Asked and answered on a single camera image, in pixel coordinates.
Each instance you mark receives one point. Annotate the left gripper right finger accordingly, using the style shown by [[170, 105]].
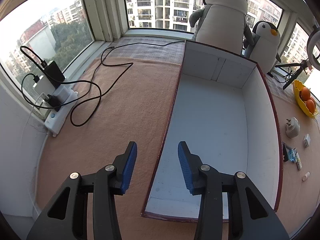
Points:
[[249, 214]]

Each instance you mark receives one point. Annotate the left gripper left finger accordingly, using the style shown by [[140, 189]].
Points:
[[65, 215]]

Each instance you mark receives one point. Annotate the red white open box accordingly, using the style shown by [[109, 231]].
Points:
[[223, 109]]

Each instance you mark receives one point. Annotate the pink fleece blanket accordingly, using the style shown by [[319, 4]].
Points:
[[137, 109]]

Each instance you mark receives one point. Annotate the black cylinder tube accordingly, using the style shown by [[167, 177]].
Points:
[[285, 152]]

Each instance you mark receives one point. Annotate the small clear blue bottle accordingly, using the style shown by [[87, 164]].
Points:
[[292, 155]]

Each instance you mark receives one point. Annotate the white power strip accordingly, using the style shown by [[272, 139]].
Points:
[[55, 119]]

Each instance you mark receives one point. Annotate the patterned lighter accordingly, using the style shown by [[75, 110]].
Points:
[[298, 161]]

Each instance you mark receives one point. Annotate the black plug charger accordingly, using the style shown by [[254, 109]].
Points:
[[54, 102]]

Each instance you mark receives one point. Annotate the round white plug adapter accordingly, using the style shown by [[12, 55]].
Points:
[[292, 127]]

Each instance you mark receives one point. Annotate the white usb charger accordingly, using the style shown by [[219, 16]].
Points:
[[306, 141]]

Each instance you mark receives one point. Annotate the black power bank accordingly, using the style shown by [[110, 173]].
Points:
[[54, 74]]

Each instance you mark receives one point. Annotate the yellow leaf-shaped tray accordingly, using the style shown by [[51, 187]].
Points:
[[297, 87]]

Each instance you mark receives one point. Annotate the orange fruit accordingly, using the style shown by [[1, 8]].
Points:
[[305, 94], [310, 106]]

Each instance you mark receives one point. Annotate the black tripod stand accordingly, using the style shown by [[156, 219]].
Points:
[[302, 66]]

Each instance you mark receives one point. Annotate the small penguin plush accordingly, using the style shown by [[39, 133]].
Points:
[[264, 50]]

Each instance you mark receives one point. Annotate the large penguin plush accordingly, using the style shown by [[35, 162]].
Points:
[[222, 24]]

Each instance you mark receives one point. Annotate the white ring light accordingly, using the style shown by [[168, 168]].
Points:
[[311, 43]]

